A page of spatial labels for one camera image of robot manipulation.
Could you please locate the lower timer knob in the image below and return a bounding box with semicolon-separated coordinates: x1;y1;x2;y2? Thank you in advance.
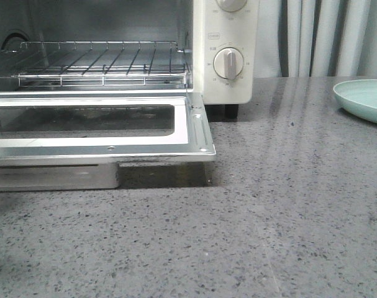
213;47;243;81

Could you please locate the black oven foot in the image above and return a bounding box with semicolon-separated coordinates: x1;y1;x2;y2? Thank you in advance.
224;104;239;119

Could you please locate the metal wire oven rack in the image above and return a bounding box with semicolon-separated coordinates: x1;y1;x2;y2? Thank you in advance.
0;41;193;91

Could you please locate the grey curtain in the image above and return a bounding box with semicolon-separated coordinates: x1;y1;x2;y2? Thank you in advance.
254;1;377;78

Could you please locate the teal plate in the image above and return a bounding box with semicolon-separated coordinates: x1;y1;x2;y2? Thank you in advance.
333;79;377;124

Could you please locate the white toaster oven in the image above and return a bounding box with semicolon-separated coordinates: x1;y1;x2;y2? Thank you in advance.
0;1;259;105

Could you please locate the upper temperature knob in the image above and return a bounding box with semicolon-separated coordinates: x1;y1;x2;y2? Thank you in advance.
216;0;247;12

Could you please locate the oven glass door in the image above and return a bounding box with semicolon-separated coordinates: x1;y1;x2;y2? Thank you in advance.
0;92;217;192

